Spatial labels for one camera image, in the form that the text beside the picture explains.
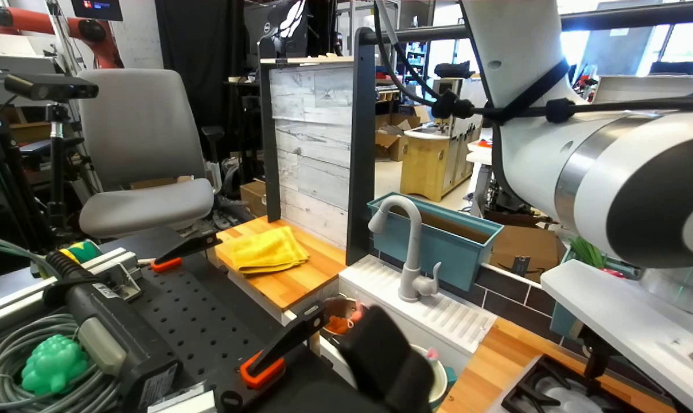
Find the black camera on tripod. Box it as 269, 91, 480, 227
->
0, 71, 99, 239

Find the grey office chair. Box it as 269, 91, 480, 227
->
79, 70, 214, 239

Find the wooden butcher block counter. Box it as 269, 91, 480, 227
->
207, 217, 346, 327

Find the wooden cabinet in background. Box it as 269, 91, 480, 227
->
399, 128, 471, 202

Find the whitewashed wood backsplash panel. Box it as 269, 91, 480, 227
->
269, 64, 353, 248

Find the wooden stove counter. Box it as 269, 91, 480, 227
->
438, 319, 674, 413

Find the small orange clamp handle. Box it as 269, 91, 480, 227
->
150, 258, 184, 275

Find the green turtle toy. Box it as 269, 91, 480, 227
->
20, 336, 90, 395

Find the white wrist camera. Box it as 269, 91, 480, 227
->
541, 260, 693, 412

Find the orange plush toy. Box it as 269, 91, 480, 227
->
323, 300, 363, 336

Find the teal planter box left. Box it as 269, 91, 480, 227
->
372, 197, 502, 294

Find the yellow towel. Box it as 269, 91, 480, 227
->
216, 227, 309, 275

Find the grey coiled cable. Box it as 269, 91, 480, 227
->
0, 311, 123, 413

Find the teal planter box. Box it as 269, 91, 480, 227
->
548, 251, 594, 339
372, 197, 502, 294

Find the teal planter box right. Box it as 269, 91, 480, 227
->
548, 251, 594, 339

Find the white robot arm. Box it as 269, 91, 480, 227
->
460, 0, 693, 391

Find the white toy sink unit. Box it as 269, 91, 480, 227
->
338, 255, 495, 374

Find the grey toy faucet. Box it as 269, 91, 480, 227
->
367, 195, 438, 304

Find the black perforated board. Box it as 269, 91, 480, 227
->
133, 258, 369, 413

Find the black metal frame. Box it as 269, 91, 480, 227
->
256, 0, 693, 269

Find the green plush vegetable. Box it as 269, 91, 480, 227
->
572, 239, 605, 269

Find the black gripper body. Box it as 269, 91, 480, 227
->
583, 329, 613, 381

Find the white teal bowl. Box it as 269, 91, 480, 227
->
411, 344, 449, 406

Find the orange black clamp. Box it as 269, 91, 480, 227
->
238, 306, 326, 391

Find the toy stove top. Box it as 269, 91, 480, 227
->
491, 357, 641, 413

